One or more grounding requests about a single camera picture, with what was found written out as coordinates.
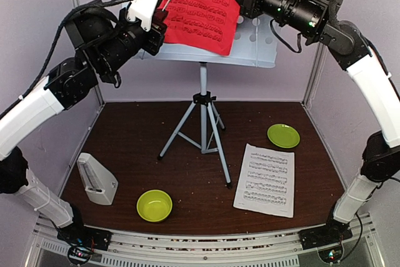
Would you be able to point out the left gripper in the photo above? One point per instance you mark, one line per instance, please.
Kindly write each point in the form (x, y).
(159, 15)

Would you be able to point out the red sheet music page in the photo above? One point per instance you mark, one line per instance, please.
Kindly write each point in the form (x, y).
(205, 24)

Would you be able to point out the white perforated music stand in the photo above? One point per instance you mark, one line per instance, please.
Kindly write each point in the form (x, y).
(200, 125)

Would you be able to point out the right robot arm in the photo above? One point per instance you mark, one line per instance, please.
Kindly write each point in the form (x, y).
(317, 22)

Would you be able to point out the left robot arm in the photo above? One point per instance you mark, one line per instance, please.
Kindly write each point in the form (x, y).
(105, 35)

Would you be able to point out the green plate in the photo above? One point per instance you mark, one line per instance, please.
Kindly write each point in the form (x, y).
(283, 136)

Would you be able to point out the white metronome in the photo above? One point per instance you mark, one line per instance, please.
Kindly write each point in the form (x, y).
(99, 183)

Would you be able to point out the green bowl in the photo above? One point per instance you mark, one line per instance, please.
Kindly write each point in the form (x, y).
(154, 206)

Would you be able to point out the white sheet music page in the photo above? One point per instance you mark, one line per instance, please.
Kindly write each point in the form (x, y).
(266, 182)

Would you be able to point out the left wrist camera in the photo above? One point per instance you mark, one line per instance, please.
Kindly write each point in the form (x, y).
(143, 11)

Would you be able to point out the right aluminium frame post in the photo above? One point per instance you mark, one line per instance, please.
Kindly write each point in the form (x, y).
(316, 72)

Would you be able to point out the aluminium front rail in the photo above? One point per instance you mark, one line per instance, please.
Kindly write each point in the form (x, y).
(276, 248)

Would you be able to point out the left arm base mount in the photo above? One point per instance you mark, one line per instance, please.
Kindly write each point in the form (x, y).
(82, 245)

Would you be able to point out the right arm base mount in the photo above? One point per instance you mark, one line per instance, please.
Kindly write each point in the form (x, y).
(327, 239)

